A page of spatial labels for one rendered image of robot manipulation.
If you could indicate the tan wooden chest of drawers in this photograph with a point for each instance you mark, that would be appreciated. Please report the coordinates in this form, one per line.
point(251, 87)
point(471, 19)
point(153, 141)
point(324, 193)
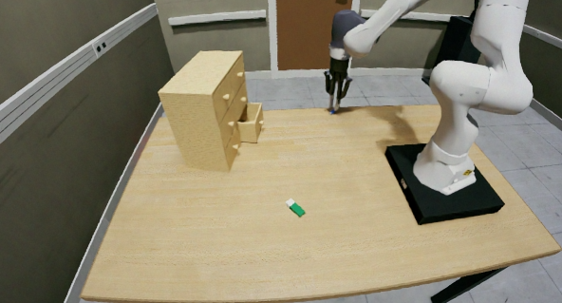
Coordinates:
point(187, 100)

